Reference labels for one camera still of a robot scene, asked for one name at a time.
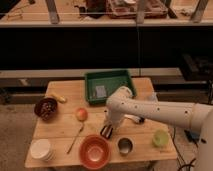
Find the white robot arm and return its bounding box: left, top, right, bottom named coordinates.
left=105, top=86, right=213, bottom=171

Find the green plastic tray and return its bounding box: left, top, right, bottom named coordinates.
left=85, top=70, right=137, bottom=105

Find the orange plastic bowl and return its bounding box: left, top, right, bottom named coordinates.
left=79, top=135, right=111, bottom=170

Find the yellow banana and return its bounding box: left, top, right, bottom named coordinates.
left=51, top=93, right=67, bottom=103

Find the long metal spoon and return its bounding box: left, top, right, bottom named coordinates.
left=66, top=122, right=84, bottom=154

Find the red yellow apple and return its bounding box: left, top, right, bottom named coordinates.
left=75, top=108, right=88, bottom=122

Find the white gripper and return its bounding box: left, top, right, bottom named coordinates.
left=104, top=111, right=123, bottom=129

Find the dark bowl of nuts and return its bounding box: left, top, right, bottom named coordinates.
left=34, top=98, right=58, bottom=121

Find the small metal cup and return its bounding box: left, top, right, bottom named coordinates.
left=118, top=138, right=133, bottom=156

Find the black foot pedal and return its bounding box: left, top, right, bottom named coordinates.
left=185, top=130, right=199, bottom=141

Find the wooden table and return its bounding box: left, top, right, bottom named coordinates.
left=25, top=80, right=177, bottom=168

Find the grey sponge in tray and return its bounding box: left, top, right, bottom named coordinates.
left=95, top=85, right=107, bottom=98

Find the black floor cable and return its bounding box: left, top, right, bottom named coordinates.
left=169, top=126, right=201, bottom=171

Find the green plastic cup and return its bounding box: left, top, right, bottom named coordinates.
left=152, top=130, right=169, bottom=147

